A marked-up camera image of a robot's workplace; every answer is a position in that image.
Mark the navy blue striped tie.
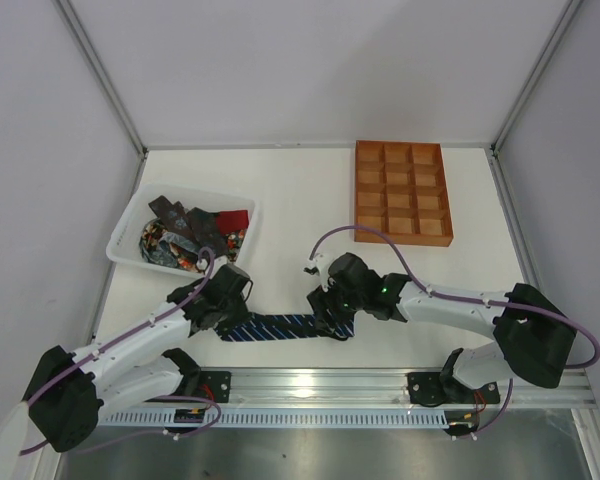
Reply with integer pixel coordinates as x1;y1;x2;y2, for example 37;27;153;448
215;313;326;343

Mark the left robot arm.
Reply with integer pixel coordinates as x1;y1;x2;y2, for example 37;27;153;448
23;265;251;453

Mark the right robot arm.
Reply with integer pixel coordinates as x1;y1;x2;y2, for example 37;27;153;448
304;253;576;403

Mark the brown patterned tie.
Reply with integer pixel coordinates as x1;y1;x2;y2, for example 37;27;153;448
148;195;228;257

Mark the red tie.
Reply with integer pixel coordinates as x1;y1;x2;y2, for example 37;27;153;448
215;210;249;235

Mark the floral multicolour tie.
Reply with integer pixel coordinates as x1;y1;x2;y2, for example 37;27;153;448
139;219;247;273

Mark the orange compartment tray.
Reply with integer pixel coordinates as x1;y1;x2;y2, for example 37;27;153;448
354;140;454;247

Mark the white plastic bin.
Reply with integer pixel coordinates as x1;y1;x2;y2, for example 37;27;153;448
106;183;260;279

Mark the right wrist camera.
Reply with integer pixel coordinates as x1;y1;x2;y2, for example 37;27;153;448
304;253;333;292

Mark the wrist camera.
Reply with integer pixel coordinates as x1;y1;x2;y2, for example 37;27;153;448
304;253;333;292
195;254;229;274

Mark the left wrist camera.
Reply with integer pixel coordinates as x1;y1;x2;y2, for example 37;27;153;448
195;254;229;274

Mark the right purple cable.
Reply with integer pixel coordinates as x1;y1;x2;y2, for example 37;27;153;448
312;225;600;436

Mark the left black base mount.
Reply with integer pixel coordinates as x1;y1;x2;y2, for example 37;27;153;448
176;370;232;403

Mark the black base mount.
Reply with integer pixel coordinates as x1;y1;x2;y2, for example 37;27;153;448
406;371;462;408
176;370;232;403

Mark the aluminium front rail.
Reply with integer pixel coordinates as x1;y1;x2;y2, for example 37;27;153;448
226;368;597;409

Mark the white slotted cable duct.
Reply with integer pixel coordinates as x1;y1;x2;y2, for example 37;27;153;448
101;407;449;430

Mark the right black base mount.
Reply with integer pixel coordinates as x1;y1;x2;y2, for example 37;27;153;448
406;371;462;408

